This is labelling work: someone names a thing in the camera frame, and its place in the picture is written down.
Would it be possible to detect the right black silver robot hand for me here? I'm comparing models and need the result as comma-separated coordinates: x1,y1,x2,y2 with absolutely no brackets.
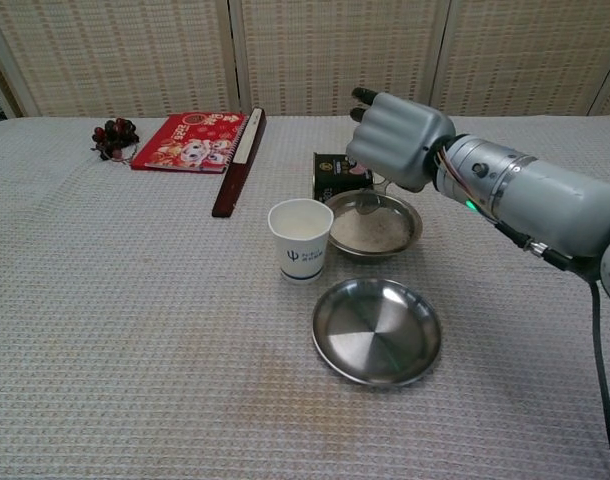
345,87,456,194

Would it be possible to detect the metal spoon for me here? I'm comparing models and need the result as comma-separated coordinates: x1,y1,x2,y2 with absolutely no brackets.
353,174,392,216

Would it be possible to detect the steel bowl with rice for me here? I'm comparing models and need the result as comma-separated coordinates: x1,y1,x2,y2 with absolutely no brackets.
324,189,424,265

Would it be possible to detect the white paper cup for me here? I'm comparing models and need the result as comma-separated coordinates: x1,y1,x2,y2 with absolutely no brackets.
267,198,335,285

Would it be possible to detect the empty steel plate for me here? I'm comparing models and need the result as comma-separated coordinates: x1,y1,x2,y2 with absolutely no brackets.
311,277,443,389

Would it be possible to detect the black food packet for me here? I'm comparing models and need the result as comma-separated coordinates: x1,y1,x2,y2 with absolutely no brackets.
311,152,375,200

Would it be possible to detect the woven folding screen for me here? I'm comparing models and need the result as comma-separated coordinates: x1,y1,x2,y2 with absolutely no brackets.
0,0,610,119

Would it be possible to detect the dark red folded fan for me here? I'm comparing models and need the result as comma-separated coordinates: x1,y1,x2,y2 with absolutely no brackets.
211,106,267,219

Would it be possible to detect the red spiral calendar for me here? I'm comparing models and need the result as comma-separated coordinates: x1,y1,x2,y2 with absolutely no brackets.
130,112,249,175

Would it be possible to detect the dark red grape bunch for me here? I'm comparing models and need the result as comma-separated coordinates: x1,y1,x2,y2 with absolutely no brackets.
90,117,140,162

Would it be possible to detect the white woven fringed tablecloth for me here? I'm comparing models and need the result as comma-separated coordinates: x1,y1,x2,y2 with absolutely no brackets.
0,115,610,480

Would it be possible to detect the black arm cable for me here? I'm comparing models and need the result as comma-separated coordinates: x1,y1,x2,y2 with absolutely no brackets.
588,279,610,480

